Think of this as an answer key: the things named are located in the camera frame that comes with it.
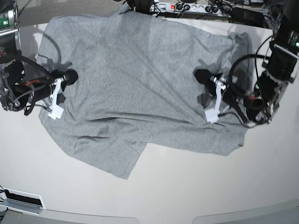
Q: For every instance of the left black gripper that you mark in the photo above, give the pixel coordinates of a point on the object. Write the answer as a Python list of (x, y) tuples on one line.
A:
[(236, 97)]

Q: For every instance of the black power adapter brick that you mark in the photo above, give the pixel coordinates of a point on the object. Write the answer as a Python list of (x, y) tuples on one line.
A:
[(247, 17)]

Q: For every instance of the white power strip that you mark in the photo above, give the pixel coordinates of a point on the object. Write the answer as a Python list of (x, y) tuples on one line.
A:
[(188, 8)]

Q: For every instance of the white slotted table bracket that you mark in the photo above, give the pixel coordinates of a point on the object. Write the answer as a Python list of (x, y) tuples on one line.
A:
[(21, 201)]

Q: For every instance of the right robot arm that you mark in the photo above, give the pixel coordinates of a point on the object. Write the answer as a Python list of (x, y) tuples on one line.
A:
[(23, 82)]

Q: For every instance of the grey t-shirt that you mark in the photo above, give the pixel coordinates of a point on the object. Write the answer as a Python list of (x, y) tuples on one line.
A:
[(136, 86)]

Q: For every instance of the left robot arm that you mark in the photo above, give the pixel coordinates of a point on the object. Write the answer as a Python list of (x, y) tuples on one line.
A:
[(258, 107)]

